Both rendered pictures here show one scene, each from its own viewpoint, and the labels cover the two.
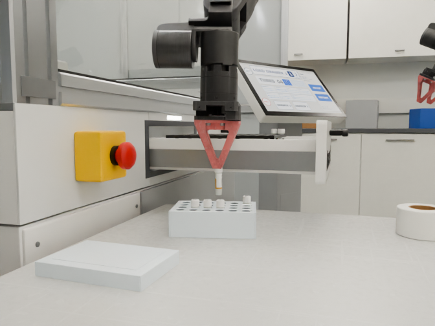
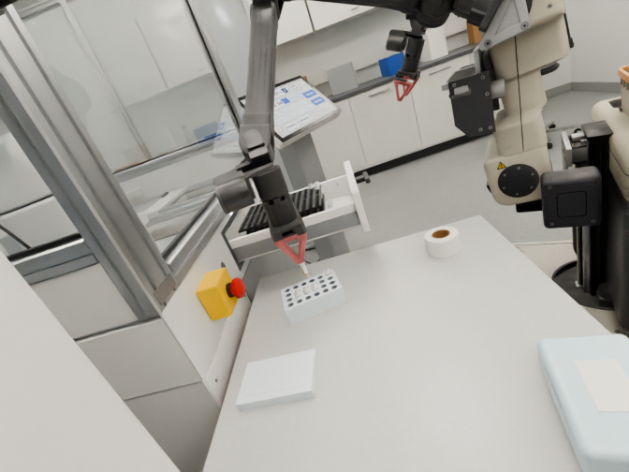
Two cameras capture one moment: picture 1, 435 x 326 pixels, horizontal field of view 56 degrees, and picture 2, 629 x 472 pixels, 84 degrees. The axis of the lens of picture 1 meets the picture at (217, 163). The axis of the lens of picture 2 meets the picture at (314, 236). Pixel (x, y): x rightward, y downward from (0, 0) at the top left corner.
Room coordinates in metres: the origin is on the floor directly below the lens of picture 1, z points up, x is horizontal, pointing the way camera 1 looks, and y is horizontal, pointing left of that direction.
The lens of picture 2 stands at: (-0.02, 0.04, 1.18)
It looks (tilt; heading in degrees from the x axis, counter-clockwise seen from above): 24 degrees down; 353
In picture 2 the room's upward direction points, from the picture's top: 21 degrees counter-clockwise
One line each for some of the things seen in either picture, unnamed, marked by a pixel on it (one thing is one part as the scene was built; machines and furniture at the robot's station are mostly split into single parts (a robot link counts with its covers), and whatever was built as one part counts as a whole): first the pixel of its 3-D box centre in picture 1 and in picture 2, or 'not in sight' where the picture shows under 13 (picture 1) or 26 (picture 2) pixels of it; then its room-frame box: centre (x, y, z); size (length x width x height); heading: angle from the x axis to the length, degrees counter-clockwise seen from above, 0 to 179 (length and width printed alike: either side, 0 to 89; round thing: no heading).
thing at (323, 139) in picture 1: (324, 148); (355, 192); (0.83, -0.22, 0.87); 0.29 x 0.02 x 0.11; 163
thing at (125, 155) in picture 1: (123, 155); (235, 288); (0.59, 0.14, 0.88); 0.04 x 0.03 x 0.04; 163
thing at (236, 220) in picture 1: (214, 218); (313, 295); (0.61, 0.00, 0.78); 0.12 x 0.08 x 0.04; 85
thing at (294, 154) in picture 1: (225, 151); (284, 218); (0.89, -0.02, 0.86); 0.40 x 0.26 x 0.06; 73
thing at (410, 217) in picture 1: (422, 220); (442, 242); (0.58, -0.30, 0.78); 0.07 x 0.07 x 0.04
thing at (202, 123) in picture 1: (218, 138); (292, 241); (0.64, 0.00, 0.90); 0.07 x 0.07 x 0.09; 85
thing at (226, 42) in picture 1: (215, 50); (267, 184); (0.63, 0.00, 1.03); 0.07 x 0.06 x 0.07; 86
